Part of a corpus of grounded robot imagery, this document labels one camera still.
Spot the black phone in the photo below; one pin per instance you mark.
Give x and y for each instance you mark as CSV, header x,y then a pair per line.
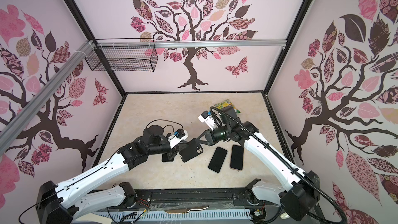
x,y
237,156
217,159

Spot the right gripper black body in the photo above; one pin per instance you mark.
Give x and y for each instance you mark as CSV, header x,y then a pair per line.
x,y
221,133

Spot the black wire basket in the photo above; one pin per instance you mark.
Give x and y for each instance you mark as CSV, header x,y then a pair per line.
x,y
123,54

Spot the black phone case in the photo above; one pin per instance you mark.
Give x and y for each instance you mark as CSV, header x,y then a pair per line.
x,y
192,150

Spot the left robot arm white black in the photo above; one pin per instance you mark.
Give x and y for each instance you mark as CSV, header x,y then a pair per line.
x,y
69,200

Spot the white slotted cable duct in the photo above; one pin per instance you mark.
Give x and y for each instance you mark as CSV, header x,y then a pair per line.
x,y
163,217

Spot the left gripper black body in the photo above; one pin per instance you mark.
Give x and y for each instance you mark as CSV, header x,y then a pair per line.
x,y
173,152

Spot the dark blue phone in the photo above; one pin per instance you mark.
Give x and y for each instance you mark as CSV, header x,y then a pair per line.
x,y
165,158

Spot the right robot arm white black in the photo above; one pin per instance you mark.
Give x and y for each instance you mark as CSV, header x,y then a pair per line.
x,y
293,194

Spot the white peeler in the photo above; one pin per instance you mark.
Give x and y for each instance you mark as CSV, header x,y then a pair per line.
x,y
284,216

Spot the green snack packet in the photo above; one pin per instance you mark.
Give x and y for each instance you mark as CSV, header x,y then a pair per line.
x,y
226,103

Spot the aluminium rail left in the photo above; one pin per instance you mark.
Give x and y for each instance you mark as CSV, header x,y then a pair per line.
x,y
17,125

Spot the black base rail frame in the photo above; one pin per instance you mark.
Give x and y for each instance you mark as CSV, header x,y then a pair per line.
x,y
178,201

